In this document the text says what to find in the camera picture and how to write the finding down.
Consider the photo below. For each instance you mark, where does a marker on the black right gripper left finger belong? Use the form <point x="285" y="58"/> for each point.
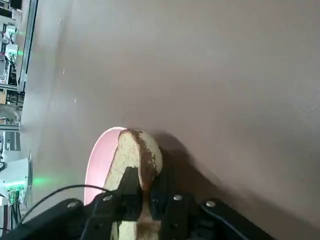
<point x="131" y="190"/>

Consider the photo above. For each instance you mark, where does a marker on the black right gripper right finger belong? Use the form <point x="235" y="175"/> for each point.
<point x="180" y="217"/>

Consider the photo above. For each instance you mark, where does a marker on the salmon pink round plate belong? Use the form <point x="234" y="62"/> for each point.
<point x="100" y="162"/>

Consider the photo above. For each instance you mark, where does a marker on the aluminium frame structure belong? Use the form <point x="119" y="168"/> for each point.
<point x="29" y="37"/>

